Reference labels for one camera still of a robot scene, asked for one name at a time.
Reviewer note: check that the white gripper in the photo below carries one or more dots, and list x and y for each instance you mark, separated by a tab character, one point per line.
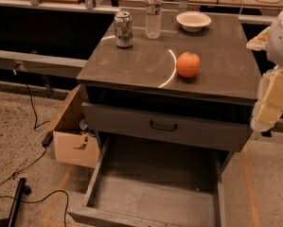
281	44

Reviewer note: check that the orange fruit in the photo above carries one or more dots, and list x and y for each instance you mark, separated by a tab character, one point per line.
188	65

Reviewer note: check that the grey drawer cabinet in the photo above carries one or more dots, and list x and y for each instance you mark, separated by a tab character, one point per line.
195	89

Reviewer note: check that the open grey bottom drawer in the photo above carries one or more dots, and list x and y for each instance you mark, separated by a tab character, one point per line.
145	183

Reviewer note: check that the white paper bowl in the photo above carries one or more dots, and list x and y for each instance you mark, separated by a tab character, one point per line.
193	21

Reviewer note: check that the clear plastic water bottle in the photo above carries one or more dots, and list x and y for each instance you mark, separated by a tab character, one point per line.
153	18

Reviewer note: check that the green soda can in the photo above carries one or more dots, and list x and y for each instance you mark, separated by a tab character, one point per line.
123	24

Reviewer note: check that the cardboard box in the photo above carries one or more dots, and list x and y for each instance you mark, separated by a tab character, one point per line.
72	144

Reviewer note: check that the black floor stand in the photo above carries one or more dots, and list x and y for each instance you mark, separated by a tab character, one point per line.
22	189

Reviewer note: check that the grey middle drawer with handle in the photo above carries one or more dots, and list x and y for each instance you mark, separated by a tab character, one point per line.
177	129

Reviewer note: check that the grey metal rail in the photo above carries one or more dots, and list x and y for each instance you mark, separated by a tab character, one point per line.
41	64

